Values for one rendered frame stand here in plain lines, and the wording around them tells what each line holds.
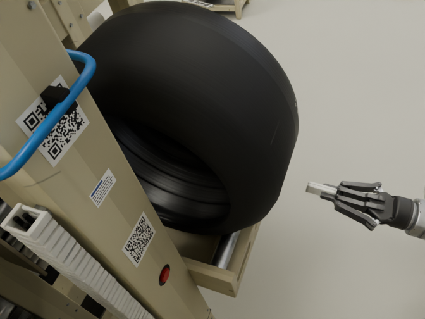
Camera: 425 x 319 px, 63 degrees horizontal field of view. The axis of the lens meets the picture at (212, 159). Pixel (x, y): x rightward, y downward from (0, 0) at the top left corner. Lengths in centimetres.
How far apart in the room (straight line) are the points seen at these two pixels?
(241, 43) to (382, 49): 254
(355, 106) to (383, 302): 132
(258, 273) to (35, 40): 165
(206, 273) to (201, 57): 51
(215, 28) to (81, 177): 37
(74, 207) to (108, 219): 8
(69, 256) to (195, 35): 41
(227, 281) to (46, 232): 50
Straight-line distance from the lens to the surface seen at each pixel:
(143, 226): 64
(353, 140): 240
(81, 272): 56
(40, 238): 47
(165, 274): 77
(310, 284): 187
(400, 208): 90
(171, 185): 107
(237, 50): 67
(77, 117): 45
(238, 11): 364
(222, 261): 92
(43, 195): 45
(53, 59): 43
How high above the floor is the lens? 175
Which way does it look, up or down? 49 degrees down
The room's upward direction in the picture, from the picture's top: 15 degrees counter-clockwise
